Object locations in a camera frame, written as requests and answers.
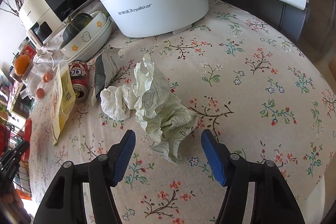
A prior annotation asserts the large orange fruit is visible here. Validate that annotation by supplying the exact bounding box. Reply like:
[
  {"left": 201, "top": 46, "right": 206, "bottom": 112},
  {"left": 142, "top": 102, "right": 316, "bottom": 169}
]
[{"left": 14, "top": 55, "right": 30, "bottom": 77}]

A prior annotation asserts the torn black white wrapper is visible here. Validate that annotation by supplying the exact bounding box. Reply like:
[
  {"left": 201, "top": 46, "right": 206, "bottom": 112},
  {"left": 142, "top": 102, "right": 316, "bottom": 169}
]
[{"left": 91, "top": 47, "right": 121, "bottom": 106}]

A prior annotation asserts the dark green pumpkin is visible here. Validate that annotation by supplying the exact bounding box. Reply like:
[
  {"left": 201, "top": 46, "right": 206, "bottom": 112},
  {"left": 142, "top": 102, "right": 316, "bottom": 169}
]
[{"left": 63, "top": 13, "right": 93, "bottom": 43}]

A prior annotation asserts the floral tablecloth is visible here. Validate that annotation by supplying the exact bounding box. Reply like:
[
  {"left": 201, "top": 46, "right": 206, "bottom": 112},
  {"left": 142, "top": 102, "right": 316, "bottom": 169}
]
[{"left": 29, "top": 0, "right": 335, "bottom": 223}]

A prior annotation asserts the wire storage rack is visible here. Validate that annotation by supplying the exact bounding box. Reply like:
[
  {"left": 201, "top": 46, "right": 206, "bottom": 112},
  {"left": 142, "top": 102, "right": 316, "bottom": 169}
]
[{"left": 0, "top": 97, "right": 34, "bottom": 201}]

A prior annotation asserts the person's left hand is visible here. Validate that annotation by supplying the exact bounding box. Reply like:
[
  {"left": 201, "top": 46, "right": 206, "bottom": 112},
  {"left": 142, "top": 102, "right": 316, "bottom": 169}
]
[{"left": 1, "top": 184, "right": 32, "bottom": 224}]

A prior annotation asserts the bare twig decoration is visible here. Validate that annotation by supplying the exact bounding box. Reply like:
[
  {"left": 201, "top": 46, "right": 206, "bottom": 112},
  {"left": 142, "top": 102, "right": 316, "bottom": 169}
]
[{"left": 1, "top": 0, "right": 26, "bottom": 17}]

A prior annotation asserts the white floral bowl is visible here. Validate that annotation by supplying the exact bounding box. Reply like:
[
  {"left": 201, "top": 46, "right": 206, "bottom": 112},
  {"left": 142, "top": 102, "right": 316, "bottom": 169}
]
[{"left": 60, "top": 11, "right": 114, "bottom": 64}]

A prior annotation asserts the clear jar with tomatoes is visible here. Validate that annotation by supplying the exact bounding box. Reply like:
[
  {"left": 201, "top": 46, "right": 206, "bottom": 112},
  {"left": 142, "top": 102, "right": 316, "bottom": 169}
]
[{"left": 20, "top": 54, "right": 55, "bottom": 100}]

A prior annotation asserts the red cartoon drink can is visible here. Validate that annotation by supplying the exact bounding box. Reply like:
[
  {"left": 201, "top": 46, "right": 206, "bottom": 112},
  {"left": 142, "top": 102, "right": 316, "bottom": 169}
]
[{"left": 69, "top": 60, "right": 89, "bottom": 103}]

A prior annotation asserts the yellow paper snack pouch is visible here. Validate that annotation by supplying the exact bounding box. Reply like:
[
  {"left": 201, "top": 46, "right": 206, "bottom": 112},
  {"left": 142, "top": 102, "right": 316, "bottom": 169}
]
[{"left": 51, "top": 61, "right": 76, "bottom": 145}]

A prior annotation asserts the cream small appliance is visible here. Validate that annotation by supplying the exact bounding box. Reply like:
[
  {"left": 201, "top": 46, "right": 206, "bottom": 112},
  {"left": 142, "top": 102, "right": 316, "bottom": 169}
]
[{"left": 19, "top": 0, "right": 65, "bottom": 50}]

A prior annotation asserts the crumpled white tissue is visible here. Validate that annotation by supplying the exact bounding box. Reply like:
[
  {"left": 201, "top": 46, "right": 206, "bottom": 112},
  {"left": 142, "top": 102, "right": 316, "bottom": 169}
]
[{"left": 100, "top": 85, "right": 138, "bottom": 121}]

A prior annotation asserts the crumpled pale green paper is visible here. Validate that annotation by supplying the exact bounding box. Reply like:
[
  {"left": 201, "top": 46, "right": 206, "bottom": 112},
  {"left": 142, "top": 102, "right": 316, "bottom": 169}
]
[{"left": 131, "top": 54, "right": 198, "bottom": 164}]

